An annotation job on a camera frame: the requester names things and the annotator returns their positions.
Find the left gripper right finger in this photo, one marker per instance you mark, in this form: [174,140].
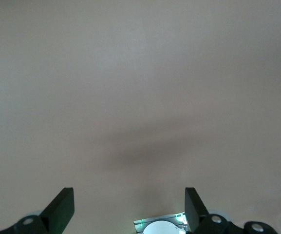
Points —
[192,209]

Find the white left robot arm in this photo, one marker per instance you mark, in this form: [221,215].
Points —
[162,228]

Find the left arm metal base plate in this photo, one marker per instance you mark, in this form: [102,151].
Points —
[140,223]

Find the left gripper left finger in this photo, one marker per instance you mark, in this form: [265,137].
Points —
[60,209]

